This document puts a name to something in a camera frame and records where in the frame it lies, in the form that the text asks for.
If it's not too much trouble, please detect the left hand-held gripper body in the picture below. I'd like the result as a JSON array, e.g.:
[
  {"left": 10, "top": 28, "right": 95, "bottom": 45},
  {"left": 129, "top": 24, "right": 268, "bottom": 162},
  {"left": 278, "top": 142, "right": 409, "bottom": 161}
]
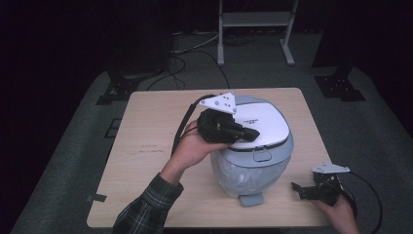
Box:
[{"left": 196, "top": 92, "right": 248, "bottom": 144}]

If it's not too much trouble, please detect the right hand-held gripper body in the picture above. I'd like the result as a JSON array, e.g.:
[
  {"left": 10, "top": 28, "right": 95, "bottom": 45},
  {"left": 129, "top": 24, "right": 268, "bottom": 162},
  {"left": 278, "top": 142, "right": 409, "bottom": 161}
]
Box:
[{"left": 311, "top": 162, "right": 351, "bottom": 208}]

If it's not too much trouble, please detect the grey pedal trash can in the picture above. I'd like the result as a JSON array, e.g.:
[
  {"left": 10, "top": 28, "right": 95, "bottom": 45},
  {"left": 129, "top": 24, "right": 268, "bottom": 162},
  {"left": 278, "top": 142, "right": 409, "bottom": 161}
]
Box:
[{"left": 208, "top": 94, "right": 295, "bottom": 208}]

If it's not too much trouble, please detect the person's left hand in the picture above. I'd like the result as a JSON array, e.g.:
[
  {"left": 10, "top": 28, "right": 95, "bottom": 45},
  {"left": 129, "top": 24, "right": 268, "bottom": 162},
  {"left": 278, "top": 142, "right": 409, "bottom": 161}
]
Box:
[{"left": 169, "top": 120, "right": 232, "bottom": 173}]

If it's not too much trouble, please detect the person's right hand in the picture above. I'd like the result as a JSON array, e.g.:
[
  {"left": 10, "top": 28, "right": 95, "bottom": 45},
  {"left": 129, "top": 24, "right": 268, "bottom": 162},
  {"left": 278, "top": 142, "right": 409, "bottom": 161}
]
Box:
[{"left": 310, "top": 194, "right": 360, "bottom": 234}]

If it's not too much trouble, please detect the translucent plastic bin liner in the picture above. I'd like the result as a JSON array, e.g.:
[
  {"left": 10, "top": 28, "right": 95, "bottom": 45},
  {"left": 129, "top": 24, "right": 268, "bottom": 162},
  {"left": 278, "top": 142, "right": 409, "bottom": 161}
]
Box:
[{"left": 211, "top": 152, "right": 290, "bottom": 198}]

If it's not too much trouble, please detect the black stand base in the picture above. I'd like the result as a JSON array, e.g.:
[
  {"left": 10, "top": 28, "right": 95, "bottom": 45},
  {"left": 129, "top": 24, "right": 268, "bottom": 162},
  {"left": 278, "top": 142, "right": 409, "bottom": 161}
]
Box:
[
  {"left": 313, "top": 66, "right": 367, "bottom": 102},
  {"left": 94, "top": 62, "right": 165, "bottom": 106}
]

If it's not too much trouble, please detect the floor socket box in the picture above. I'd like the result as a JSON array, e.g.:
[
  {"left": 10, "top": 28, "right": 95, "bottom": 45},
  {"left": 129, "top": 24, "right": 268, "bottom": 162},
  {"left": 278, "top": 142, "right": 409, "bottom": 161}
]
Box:
[{"left": 103, "top": 118, "right": 123, "bottom": 139}]

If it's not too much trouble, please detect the white metal stand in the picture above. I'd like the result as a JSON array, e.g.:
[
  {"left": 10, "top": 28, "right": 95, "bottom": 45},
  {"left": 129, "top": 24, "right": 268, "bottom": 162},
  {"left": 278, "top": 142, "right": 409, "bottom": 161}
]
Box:
[{"left": 216, "top": 0, "right": 300, "bottom": 68}]

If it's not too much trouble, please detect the dark tape strip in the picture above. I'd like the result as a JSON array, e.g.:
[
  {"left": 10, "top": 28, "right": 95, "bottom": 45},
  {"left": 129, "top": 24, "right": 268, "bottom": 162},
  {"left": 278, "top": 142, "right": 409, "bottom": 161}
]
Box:
[{"left": 85, "top": 193, "right": 108, "bottom": 204}]

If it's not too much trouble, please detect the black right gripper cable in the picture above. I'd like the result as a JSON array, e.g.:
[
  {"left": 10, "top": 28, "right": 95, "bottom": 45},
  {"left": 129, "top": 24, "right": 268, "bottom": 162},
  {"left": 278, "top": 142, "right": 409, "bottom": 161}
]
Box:
[{"left": 337, "top": 170, "right": 384, "bottom": 234}]

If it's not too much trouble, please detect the black floor cable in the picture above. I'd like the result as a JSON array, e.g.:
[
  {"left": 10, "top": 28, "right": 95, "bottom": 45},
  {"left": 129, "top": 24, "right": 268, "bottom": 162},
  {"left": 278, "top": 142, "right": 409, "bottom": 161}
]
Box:
[{"left": 145, "top": 48, "right": 232, "bottom": 92}]

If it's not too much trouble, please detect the white floor cable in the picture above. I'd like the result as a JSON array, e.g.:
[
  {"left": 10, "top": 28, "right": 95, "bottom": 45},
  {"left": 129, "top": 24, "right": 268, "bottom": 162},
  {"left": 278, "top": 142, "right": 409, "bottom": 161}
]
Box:
[{"left": 170, "top": 31, "right": 222, "bottom": 56}]

